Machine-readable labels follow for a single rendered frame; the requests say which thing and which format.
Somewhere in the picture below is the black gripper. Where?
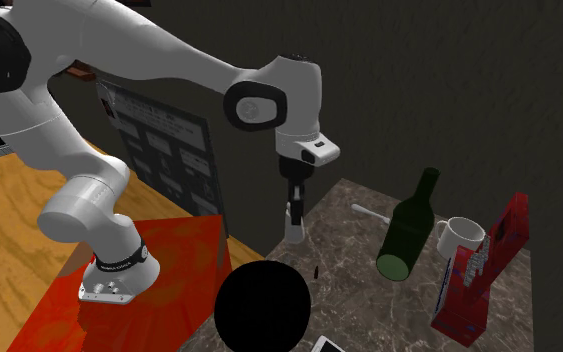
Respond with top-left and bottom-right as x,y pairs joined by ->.
278,154 -> 310,245

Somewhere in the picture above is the white spoon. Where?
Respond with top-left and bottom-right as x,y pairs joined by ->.
350,203 -> 392,226

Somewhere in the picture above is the black ball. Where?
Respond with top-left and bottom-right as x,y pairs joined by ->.
213,259 -> 313,352

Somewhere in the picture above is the dark green bottle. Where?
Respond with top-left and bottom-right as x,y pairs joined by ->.
375,167 -> 442,283

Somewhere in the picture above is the dark board with pale labels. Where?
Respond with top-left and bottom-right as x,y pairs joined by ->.
96,79 -> 230,240

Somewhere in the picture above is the white phone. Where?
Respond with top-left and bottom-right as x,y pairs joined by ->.
309,334 -> 347,352

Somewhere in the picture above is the red robot stand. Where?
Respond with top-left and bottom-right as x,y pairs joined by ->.
6,214 -> 234,352

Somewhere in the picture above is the white mug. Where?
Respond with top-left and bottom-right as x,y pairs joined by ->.
433,216 -> 487,261

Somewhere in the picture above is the red box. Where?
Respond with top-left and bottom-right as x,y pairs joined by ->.
430,191 -> 531,349

